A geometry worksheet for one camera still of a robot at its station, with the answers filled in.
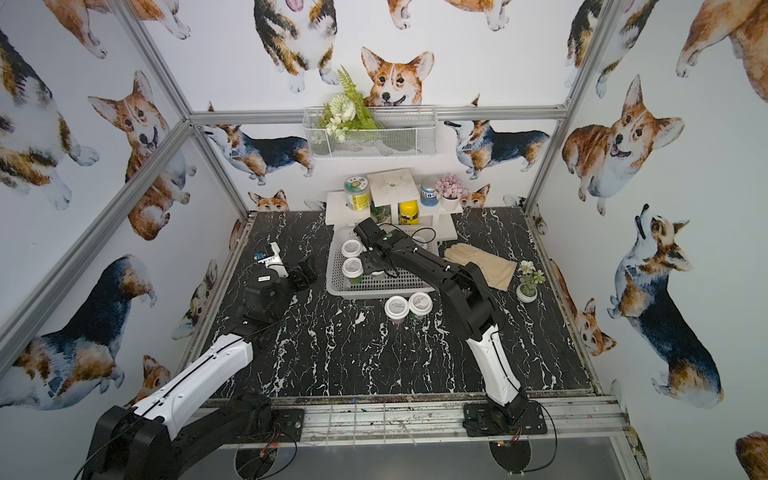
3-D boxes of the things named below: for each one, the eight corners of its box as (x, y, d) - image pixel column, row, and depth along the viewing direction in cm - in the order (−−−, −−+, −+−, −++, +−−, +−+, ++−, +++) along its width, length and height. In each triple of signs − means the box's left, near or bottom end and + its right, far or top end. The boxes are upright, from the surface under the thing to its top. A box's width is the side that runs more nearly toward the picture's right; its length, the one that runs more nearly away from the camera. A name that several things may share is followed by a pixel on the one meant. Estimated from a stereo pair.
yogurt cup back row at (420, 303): (413, 326, 93) (413, 314, 87) (406, 308, 97) (406, 295, 91) (433, 319, 95) (435, 306, 88) (425, 301, 98) (427, 289, 92)
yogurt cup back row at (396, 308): (390, 329, 92) (389, 318, 86) (384, 310, 96) (383, 298, 90) (411, 323, 93) (411, 312, 87) (404, 305, 97) (404, 292, 91)
